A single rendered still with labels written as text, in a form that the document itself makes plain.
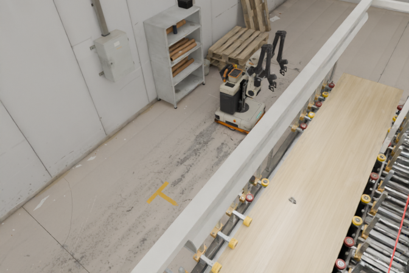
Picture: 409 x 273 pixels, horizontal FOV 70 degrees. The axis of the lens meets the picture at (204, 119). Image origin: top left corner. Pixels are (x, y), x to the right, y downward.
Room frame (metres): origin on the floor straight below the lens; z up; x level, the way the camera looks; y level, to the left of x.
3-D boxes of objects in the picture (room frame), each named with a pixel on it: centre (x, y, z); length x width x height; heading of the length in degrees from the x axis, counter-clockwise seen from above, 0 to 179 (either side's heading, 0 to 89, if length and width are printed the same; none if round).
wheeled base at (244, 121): (3.66, -0.61, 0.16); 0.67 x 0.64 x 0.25; 56
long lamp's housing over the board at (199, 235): (1.45, -0.64, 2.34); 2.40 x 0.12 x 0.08; 141
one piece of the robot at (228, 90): (3.72, -0.53, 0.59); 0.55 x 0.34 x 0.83; 146
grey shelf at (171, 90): (4.53, 0.40, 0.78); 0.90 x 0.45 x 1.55; 141
